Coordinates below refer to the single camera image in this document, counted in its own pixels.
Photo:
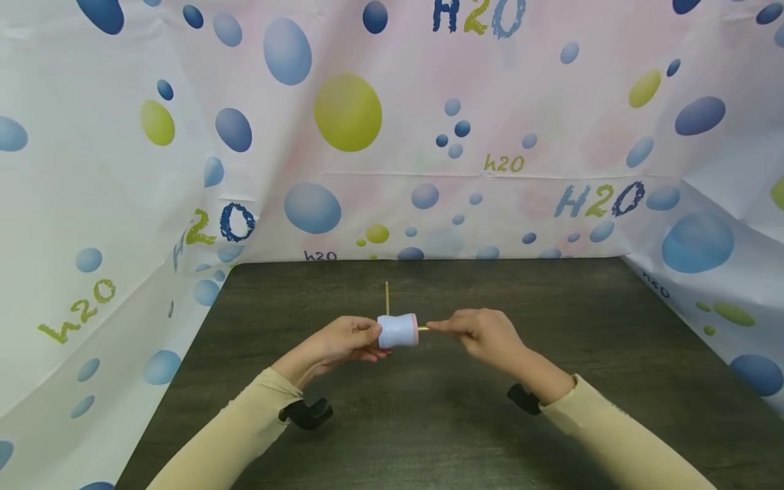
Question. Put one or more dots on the person's left thumb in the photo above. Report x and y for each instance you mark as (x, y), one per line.
(366, 324)

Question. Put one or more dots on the person's right thumb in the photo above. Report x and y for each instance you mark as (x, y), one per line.
(458, 335)

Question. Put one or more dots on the person's left forearm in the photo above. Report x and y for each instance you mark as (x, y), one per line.
(233, 435)

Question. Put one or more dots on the person's right index finger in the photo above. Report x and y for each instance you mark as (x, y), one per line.
(452, 321)

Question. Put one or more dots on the person's right hand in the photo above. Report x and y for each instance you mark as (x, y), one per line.
(490, 340)

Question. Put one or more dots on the person's left fingers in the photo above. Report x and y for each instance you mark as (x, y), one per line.
(373, 352)

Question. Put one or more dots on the black wrist band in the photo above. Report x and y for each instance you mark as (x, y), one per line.
(523, 398)
(306, 413)

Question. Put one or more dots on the person's left hand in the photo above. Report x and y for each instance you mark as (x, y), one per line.
(337, 344)

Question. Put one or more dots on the person's right forearm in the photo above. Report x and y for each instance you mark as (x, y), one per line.
(612, 435)

